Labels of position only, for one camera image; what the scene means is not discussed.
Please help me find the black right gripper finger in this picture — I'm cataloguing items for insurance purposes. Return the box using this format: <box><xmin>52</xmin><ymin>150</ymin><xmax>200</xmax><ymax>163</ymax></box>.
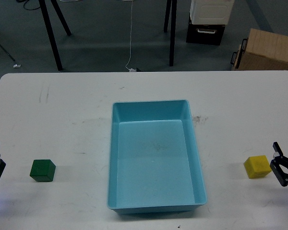
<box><xmin>270</xmin><ymin>142</ymin><xmax>288</xmax><ymax>187</ymax></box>

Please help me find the yellow wooden cube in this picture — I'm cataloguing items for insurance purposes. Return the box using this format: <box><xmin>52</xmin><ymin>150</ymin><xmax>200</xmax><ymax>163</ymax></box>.
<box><xmin>243</xmin><ymin>155</ymin><xmax>272</xmax><ymax>179</ymax></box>

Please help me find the green wooden cube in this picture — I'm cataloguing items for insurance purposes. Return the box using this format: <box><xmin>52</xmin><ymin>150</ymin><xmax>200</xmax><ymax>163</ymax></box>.
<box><xmin>30</xmin><ymin>159</ymin><xmax>56</xmax><ymax>182</ymax></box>

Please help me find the black storage box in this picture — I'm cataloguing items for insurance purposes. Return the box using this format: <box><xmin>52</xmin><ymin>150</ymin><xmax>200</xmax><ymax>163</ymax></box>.
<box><xmin>186</xmin><ymin>19</ymin><xmax>226</xmax><ymax>46</ymax></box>

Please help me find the grey tripod leg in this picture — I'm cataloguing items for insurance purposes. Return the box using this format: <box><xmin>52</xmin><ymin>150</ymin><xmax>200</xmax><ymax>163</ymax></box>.
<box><xmin>0</xmin><ymin>44</ymin><xmax>16</xmax><ymax>62</ymax></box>

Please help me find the light wooden crate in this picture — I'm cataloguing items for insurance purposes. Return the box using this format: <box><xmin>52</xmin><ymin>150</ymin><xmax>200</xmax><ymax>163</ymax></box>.
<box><xmin>230</xmin><ymin>29</ymin><xmax>288</xmax><ymax>71</ymax></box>

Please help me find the light blue plastic bin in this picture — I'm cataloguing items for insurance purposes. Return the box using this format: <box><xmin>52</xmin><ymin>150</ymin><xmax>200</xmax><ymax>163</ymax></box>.
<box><xmin>107</xmin><ymin>100</ymin><xmax>207</xmax><ymax>214</ymax></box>

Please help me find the black angled table leg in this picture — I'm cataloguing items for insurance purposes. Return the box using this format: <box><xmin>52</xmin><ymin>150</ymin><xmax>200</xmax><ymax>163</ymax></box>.
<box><xmin>51</xmin><ymin>0</ymin><xmax>72</xmax><ymax>36</ymax></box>

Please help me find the black table leg left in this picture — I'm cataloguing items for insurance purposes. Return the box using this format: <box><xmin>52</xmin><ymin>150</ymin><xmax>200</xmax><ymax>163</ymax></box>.
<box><xmin>38</xmin><ymin>0</ymin><xmax>63</xmax><ymax>71</ymax></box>

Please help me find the white plastic container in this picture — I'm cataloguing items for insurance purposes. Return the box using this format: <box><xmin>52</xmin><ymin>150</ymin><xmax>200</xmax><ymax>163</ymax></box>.
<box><xmin>190</xmin><ymin>0</ymin><xmax>235</xmax><ymax>25</ymax></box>

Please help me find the black table leg right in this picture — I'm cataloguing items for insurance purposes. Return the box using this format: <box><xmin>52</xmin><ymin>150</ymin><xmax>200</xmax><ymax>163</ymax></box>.
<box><xmin>168</xmin><ymin>0</ymin><xmax>177</xmax><ymax>67</ymax></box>

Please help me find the black angled leg right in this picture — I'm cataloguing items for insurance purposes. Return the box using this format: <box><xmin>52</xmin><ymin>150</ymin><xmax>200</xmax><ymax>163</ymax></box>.
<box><xmin>163</xmin><ymin>0</ymin><xmax>171</xmax><ymax>33</ymax></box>

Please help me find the white hanging cable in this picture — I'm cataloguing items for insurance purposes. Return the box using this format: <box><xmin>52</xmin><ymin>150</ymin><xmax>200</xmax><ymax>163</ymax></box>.
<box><xmin>125</xmin><ymin>0</ymin><xmax>137</xmax><ymax>72</ymax></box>

